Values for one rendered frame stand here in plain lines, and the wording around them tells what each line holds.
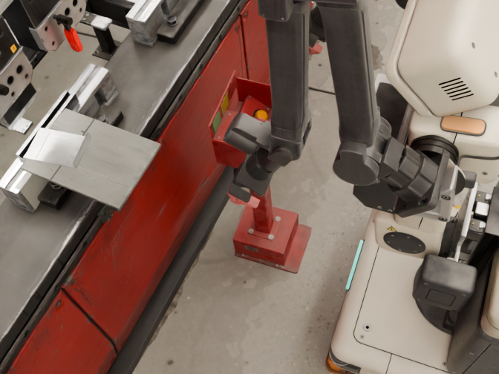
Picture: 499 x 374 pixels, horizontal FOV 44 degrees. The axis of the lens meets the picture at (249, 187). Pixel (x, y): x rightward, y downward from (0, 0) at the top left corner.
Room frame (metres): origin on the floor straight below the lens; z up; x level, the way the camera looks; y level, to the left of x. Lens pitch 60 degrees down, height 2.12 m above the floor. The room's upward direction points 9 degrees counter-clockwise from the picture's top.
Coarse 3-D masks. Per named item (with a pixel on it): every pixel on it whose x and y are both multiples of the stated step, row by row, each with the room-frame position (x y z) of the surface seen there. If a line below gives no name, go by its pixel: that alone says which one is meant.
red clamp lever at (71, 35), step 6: (54, 18) 0.98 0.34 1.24; (60, 18) 0.97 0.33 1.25; (66, 18) 0.97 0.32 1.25; (66, 24) 0.96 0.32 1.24; (66, 30) 0.97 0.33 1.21; (72, 30) 0.97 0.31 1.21; (66, 36) 0.97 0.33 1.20; (72, 36) 0.96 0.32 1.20; (78, 36) 0.98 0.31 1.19; (72, 42) 0.96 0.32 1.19; (78, 42) 0.97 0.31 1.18; (72, 48) 0.97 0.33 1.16; (78, 48) 0.96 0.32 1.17
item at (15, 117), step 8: (32, 88) 0.91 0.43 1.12; (24, 96) 0.89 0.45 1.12; (32, 96) 0.90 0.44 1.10; (16, 104) 0.87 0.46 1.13; (24, 104) 0.88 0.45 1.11; (8, 112) 0.85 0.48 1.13; (16, 112) 0.86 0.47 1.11; (24, 112) 0.88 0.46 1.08; (0, 120) 0.84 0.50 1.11; (8, 120) 0.84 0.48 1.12; (16, 120) 0.86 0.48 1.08; (8, 128) 0.84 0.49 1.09
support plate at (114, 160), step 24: (72, 120) 0.91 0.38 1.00; (96, 120) 0.90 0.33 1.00; (96, 144) 0.83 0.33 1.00; (120, 144) 0.82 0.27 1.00; (144, 144) 0.81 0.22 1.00; (24, 168) 0.79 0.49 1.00; (48, 168) 0.78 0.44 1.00; (72, 168) 0.77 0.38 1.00; (96, 168) 0.76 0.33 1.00; (120, 168) 0.75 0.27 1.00; (144, 168) 0.74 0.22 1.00; (96, 192) 0.70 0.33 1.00; (120, 192) 0.69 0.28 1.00
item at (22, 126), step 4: (20, 120) 0.92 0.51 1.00; (24, 120) 0.92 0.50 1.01; (28, 120) 0.92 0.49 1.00; (0, 124) 0.92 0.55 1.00; (16, 124) 0.92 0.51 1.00; (20, 124) 0.91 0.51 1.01; (24, 124) 0.91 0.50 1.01; (28, 124) 0.91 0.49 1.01; (32, 124) 0.91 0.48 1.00; (12, 128) 0.90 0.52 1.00; (16, 128) 0.90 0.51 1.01; (20, 128) 0.90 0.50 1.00; (24, 128) 0.90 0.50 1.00; (28, 128) 0.90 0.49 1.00; (20, 132) 0.89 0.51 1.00; (24, 132) 0.89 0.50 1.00
